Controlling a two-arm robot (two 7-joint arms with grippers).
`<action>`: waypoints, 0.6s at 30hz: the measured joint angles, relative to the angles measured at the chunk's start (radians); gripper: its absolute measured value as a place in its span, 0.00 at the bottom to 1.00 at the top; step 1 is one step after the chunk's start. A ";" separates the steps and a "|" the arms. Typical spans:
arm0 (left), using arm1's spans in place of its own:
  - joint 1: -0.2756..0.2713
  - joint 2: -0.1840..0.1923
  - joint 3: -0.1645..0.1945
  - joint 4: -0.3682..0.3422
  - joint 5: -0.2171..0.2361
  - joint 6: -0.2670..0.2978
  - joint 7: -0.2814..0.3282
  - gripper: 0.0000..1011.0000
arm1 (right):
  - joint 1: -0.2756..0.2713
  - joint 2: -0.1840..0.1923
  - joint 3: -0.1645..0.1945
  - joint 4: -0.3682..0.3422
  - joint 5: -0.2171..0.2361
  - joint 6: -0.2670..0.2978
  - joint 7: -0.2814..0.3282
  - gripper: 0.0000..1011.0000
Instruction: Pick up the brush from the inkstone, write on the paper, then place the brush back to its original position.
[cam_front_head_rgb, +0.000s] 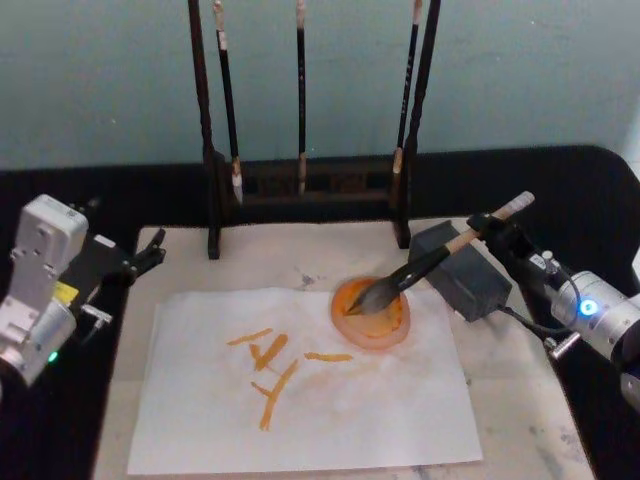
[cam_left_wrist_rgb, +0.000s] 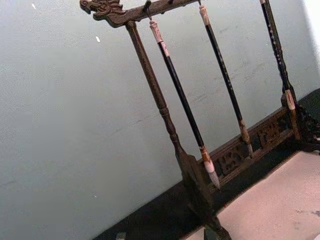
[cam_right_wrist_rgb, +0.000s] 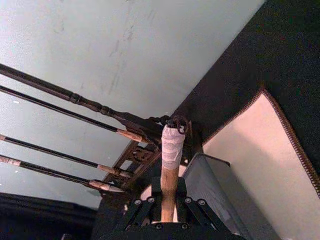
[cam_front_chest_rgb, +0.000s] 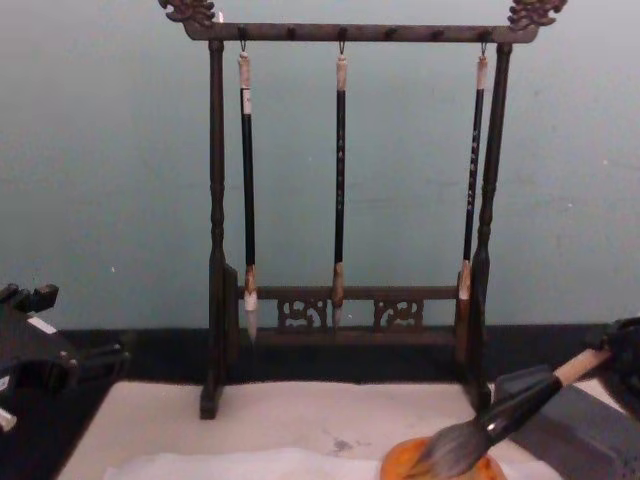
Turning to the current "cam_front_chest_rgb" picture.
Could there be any black table cloth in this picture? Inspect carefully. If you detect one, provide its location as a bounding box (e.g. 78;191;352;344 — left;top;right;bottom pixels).
0;323;640;480

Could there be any thick black hanging calligraphy brush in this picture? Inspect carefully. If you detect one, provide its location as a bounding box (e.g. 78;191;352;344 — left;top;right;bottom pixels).
235;37;262;347

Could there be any thin black brush brown tip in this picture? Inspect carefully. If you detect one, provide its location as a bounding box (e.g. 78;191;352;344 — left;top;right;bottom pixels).
454;41;492;352

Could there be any orange round dish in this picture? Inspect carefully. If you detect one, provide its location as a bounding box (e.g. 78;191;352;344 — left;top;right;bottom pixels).
381;436;507;480

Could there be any dark grey rectangular tray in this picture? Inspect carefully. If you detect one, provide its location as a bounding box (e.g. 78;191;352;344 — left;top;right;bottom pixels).
491;367;640;480

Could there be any dark carved wooden brush rack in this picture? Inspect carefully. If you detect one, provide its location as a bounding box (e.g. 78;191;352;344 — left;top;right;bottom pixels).
157;0;569;421

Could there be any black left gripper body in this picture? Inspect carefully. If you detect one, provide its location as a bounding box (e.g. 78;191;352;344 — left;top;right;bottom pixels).
0;308;82;404

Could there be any large grey-bristled calligraphy brush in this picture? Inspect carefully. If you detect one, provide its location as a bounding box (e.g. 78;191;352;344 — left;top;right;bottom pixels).
412;348;614;480

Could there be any black hanging brush white tip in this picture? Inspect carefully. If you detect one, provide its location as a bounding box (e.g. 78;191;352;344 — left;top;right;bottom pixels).
330;39;350;332

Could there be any white paper sheet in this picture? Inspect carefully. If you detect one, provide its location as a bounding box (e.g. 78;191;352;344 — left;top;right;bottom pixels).
101;446;551;480

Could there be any white felt mat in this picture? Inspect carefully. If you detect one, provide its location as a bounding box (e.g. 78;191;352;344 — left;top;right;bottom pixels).
53;380;551;480

